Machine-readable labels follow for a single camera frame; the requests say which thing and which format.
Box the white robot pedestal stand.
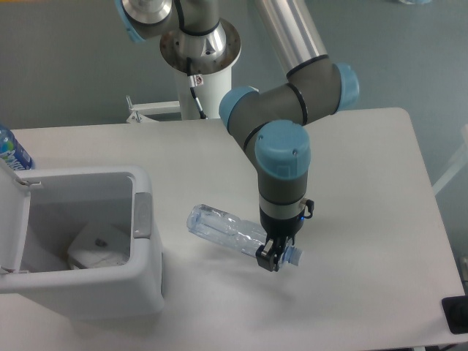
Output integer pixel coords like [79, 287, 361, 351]
[127, 18, 241, 123]

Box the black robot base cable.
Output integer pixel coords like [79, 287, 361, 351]
[185, 56, 208, 121]

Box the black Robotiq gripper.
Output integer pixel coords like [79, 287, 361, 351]
[255, 210, 305, 272]

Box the crushed clear plastic bottle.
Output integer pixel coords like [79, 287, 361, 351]
[186, 204, 303, 267]

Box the white plastic trash can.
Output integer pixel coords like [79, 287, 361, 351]
[1, 165, 164, 320]

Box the blue labelled water bottle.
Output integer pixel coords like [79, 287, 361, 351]
[1, 125, 35, 171]

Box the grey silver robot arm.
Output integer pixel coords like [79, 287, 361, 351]
[115, 1, 359, 271]

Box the black device at table edge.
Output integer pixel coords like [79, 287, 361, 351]
[442, 295, 467, 335]

